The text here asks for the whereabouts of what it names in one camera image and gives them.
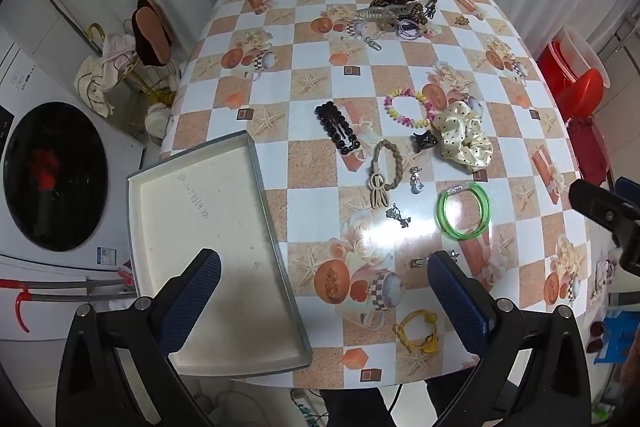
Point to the blue plastic stool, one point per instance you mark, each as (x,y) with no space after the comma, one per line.
(618,333)

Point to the patterned checkered tablecloth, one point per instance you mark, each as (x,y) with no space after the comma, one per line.
(263,66)

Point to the white shallow tray box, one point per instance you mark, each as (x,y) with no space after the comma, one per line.
(203,246)

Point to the small silver charm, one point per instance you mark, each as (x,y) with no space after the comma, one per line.
(415,180)

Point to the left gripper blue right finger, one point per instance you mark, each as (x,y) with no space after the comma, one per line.
(457,294)

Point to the brown black slipper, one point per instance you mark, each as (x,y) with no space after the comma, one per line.
(152,34)

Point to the white power strip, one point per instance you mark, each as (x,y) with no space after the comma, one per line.
(305,407)

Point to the silver spiked hair clip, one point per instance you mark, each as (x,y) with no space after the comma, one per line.
(416,263)

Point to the red handled mop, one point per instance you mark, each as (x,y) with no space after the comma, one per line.
(65,292)

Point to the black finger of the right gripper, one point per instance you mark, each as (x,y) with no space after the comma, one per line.
(613,213)

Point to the white washing machine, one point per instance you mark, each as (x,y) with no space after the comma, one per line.
(64,176)

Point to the small black claw clip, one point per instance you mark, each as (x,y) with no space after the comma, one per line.
(423,141)

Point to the black beaded hair clip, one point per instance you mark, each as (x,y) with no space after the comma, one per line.
(337,128)

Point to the silver chain charm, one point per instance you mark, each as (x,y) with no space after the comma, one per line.
(395,213)

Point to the red plastic basin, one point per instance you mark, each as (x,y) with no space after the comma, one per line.
(574,74)

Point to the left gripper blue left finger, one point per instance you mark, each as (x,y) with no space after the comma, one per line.
(182,300)

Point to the gold wire rack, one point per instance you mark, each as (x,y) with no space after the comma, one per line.
(150,84)

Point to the cream polka dot scrunchie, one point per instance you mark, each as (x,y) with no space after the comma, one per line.
(461,137)

